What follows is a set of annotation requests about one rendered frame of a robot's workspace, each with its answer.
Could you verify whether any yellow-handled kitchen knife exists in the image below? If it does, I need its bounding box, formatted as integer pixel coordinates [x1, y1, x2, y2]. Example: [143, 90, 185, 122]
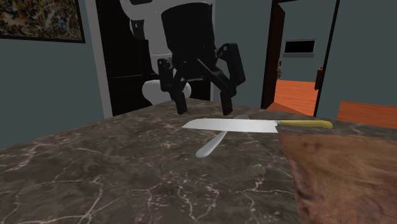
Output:
[181, 118, 333, 134]

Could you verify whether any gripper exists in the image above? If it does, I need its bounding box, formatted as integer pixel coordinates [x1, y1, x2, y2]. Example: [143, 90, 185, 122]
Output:
[157, 2, 247, 116]

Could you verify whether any brown wooden cutting board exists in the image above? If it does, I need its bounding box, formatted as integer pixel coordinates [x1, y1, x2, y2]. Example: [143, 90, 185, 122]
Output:
[277, 133, 397, 224]

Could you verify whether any grey-framed dark window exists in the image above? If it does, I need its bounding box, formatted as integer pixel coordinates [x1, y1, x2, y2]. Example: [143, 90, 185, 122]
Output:
[282, 38, 317, 59]

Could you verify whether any framed abstract wall picture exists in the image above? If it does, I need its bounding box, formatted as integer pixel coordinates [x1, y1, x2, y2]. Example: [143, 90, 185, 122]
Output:
[0, 0, 86, 44]

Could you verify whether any dark brown open door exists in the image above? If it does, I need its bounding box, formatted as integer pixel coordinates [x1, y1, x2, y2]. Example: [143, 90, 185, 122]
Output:
[260, 0, 286, 110]

